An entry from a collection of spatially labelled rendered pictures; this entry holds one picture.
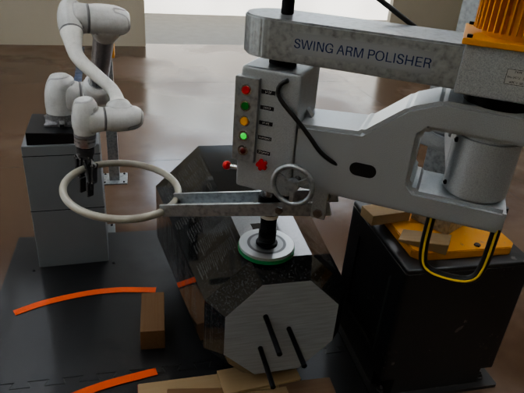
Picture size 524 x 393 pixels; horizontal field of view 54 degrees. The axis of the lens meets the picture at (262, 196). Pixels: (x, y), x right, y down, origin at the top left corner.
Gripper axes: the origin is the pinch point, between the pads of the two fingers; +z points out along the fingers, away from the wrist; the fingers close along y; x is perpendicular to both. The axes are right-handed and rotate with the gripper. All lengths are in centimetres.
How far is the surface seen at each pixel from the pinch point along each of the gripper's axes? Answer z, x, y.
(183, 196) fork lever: -11.6, 11.5, 46.9
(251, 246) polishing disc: -6, 11, 83
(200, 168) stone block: 3, 58, 16
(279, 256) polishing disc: -7, 13, 95
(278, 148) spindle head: -51, 6, 91
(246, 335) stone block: 26, 1, 93
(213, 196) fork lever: -16, 15, 59
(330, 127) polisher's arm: -62, 12, 104
